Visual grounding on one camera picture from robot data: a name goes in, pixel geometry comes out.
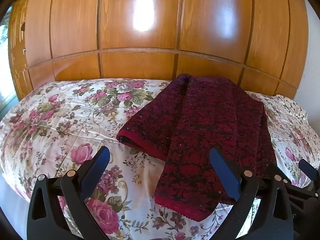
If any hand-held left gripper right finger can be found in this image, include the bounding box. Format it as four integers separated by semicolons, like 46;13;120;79
209;147;293;240

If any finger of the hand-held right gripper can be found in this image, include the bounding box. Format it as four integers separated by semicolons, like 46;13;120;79
267;163;320;222
298;158;320;189

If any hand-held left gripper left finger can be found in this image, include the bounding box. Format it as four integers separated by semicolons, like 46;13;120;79
26;146;111;240

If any dark red knitted sweater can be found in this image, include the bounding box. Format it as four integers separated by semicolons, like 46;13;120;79
116;74;277;222

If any floral bedspread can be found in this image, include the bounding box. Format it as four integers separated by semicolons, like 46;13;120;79
0;78;320;240

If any window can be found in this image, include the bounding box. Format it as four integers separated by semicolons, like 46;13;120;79
0;5;16;113

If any wooden wardrobe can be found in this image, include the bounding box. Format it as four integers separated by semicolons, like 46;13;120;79
8;0;308;100

